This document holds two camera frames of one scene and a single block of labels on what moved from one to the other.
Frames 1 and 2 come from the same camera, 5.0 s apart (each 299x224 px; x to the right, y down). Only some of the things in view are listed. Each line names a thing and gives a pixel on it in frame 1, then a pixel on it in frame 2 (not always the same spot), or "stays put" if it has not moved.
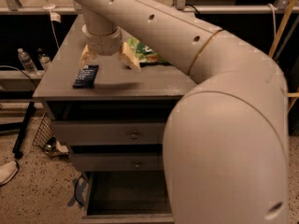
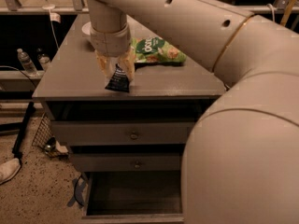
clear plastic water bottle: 27,63 stays put
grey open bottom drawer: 126,197 stays put
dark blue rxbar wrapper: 86,77 -> 119,80
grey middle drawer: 120,161 stays put
